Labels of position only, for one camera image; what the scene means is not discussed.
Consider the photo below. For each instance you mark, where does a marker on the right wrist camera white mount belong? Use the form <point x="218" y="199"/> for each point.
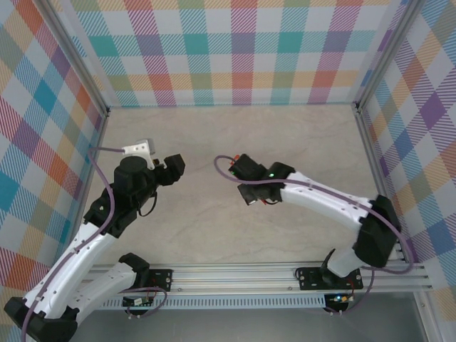
<point x="253" y="202"/>

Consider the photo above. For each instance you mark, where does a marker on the aluminium frame post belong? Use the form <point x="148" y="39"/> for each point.
<point x="71" y="57"/>
<point x="388" y="50"/>

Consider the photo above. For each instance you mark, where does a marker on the long aluminium mounting rail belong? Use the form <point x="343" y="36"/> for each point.
<point x="231" y="276"/>

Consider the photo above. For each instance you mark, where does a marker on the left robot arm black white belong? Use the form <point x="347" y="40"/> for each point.
<point x="85" y="249"/>

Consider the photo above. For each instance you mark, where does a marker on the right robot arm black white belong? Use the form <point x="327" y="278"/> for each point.
<point x="320" y="199"/>

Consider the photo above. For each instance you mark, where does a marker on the small circuit board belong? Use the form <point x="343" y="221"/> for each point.
<point x="137" y="302"/>
<point x="342" y="298"/>

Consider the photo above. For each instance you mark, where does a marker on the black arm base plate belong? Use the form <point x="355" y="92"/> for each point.
<point x="162" y="279"/>
<point x="310" y="278"/>

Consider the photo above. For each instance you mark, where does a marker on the aluminium side rail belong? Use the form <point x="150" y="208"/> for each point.
<point x="90" y="171"/>
<point x="370" y="153"/>

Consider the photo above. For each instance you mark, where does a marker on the grey metal plate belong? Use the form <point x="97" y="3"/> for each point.
<point x="231" y="326"/>

